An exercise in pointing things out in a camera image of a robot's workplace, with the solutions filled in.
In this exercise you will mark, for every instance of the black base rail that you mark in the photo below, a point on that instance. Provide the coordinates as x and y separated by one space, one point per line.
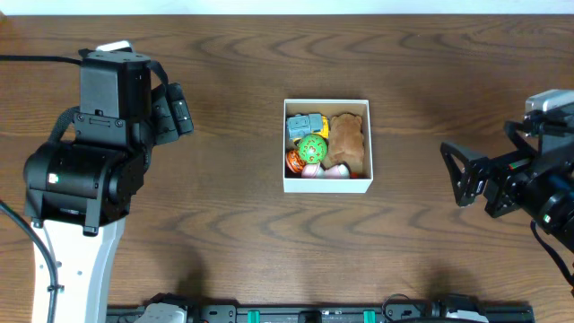
396 311

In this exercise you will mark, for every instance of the yellow grey toy truck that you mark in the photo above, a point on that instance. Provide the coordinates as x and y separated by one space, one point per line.
299 126

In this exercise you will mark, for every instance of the brown plush bear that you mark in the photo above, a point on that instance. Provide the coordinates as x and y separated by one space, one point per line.
346 142

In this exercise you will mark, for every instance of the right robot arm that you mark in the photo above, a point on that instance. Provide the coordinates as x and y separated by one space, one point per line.
540 185

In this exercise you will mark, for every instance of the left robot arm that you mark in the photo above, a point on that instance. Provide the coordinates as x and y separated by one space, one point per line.
79 186

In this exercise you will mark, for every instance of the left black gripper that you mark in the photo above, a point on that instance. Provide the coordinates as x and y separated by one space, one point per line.
175 115

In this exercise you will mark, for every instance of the orange patterned ball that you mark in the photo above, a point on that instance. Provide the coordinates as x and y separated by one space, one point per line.
294 162

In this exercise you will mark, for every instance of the white cardboard box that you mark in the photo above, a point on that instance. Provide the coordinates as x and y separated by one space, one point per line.
329 107

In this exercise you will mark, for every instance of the green numbered dice ball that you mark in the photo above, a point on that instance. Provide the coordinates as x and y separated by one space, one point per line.
312 149

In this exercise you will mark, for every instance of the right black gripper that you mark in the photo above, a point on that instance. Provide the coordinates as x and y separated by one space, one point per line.
513 170

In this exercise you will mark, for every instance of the white pink rabbit figure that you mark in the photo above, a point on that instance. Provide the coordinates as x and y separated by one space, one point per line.
339 171

